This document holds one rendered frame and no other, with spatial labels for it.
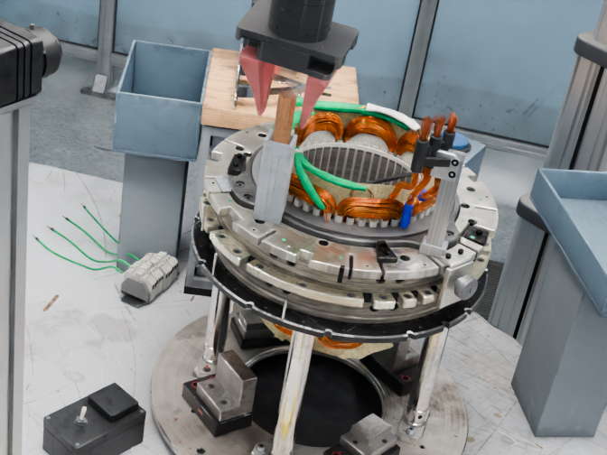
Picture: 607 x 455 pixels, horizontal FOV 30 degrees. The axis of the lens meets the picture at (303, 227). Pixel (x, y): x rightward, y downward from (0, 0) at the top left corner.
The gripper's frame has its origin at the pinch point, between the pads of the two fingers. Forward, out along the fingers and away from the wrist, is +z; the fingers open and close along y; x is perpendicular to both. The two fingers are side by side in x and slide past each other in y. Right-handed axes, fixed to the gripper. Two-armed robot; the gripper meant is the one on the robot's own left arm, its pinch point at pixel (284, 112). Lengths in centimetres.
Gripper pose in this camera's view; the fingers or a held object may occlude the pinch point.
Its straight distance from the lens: 110.0
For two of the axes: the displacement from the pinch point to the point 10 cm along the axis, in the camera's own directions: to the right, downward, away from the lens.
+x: 3.0, -5.3, 7.9
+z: -1.6, 7.9, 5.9
